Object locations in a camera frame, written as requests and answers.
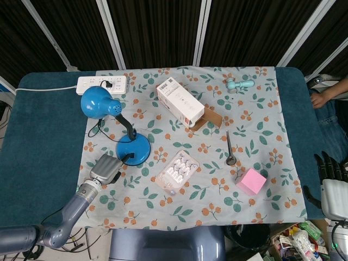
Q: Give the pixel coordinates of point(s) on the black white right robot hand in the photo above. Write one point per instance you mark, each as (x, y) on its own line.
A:
(330, 174)

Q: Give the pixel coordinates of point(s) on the person's bare forearm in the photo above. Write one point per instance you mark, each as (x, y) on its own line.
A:
(329, 91)

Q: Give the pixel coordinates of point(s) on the dark teal table cover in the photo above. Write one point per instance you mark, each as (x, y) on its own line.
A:
(43, 141)

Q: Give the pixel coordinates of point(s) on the floral patterned tablecloth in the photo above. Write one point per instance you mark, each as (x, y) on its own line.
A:
(190, 152)

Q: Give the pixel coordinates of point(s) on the box of assorted packaged items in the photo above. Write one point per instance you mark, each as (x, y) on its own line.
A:
(297, 242)

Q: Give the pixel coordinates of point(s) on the pink cube block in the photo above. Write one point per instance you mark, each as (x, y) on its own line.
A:
(250, 181)

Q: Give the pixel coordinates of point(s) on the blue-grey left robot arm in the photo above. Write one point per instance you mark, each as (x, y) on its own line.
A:
(61, 217)

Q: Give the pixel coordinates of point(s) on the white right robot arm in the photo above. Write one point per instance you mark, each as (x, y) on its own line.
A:
(339, 239)

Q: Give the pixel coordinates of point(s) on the teal face roller massager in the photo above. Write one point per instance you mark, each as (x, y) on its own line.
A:
(239, 84)

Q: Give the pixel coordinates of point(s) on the blue desk lamp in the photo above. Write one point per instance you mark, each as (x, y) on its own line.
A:
(114, 122)

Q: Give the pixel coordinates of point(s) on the white open cardboard box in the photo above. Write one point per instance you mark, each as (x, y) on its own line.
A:
(182, 104)

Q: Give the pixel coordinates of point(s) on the clear plastic blister pack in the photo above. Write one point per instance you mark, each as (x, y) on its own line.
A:
(178, 174)

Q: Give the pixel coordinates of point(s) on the black bucket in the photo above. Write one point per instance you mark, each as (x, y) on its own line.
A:
(247, 239)

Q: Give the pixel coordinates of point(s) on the white power strip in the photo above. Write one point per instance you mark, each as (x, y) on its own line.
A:
(102, 84)

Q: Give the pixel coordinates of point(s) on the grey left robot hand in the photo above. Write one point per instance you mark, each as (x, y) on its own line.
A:
(106, 170)

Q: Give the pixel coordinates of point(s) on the dark metal spoon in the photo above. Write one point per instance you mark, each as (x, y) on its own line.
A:
(230, 152)

